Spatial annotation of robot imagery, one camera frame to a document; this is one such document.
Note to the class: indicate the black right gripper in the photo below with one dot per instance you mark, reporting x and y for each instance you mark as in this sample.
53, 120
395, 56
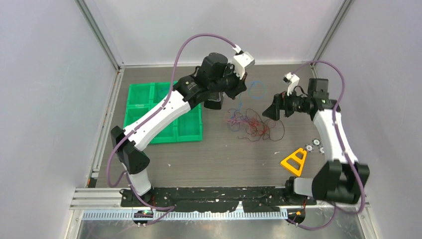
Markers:
280, 102

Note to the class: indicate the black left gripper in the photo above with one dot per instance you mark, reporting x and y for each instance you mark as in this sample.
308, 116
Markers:
239, 83

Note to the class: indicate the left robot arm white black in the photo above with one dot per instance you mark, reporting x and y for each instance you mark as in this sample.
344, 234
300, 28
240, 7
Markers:
215, 76

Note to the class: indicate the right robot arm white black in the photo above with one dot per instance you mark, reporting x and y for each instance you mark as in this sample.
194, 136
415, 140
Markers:
342, 178

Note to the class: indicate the black metronome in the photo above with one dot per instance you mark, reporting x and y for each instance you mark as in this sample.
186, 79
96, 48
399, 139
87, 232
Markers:
214, 101

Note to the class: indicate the small round silver part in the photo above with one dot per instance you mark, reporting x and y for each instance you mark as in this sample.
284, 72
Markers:
309, 147

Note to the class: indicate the yellow triangle block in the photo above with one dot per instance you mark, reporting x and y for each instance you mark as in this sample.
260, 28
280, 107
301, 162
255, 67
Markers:
294, 163

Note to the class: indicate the green bin back left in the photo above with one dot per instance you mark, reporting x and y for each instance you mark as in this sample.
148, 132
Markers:
140, 94

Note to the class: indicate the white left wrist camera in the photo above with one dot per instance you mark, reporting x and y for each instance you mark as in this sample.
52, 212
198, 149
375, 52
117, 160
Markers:
241, 61

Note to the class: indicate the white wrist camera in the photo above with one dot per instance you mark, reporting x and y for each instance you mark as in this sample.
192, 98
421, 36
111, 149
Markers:
241, 61
292, 80

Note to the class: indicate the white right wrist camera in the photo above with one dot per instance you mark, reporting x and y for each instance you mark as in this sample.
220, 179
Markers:
292, 80

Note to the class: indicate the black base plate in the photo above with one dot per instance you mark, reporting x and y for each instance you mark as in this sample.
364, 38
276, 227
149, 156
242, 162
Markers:
215, 199

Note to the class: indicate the aluminium corner post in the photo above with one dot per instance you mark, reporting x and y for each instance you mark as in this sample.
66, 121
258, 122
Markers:
92, 23

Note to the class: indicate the aluminium rail front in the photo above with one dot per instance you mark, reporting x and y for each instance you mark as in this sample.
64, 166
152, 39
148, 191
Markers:
104, 204

